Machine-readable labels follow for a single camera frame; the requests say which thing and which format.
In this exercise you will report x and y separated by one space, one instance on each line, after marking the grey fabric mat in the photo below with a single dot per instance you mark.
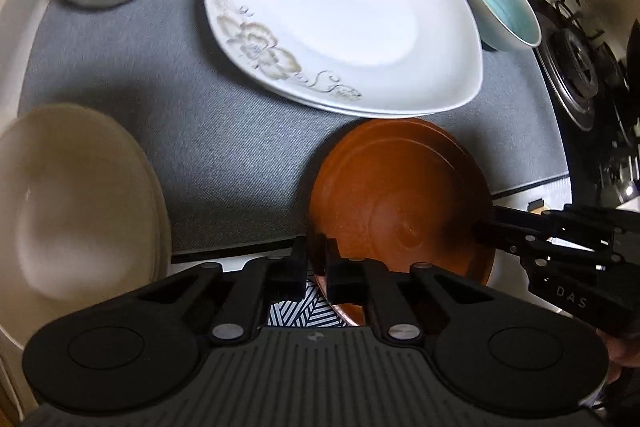
200 132

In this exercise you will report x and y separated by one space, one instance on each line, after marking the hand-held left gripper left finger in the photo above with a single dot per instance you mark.
299 272

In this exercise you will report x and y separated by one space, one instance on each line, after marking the cream oval bowl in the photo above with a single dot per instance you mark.
75 207

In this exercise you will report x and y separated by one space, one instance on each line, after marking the orange-brown round plate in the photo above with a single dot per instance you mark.
400 187

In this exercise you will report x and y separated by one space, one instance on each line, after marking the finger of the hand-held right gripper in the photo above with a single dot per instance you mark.
500 238
520 216

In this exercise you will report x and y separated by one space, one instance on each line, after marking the white floral plate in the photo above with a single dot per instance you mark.
327 106
325 2

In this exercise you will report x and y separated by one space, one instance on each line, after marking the geometric patterned dish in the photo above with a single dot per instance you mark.
299 314

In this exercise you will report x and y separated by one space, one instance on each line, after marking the small teal bowl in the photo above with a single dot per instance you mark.
502 2

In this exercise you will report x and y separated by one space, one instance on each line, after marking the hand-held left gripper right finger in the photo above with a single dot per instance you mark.
334 278

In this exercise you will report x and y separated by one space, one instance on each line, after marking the gas stove burner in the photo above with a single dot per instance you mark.
575 72

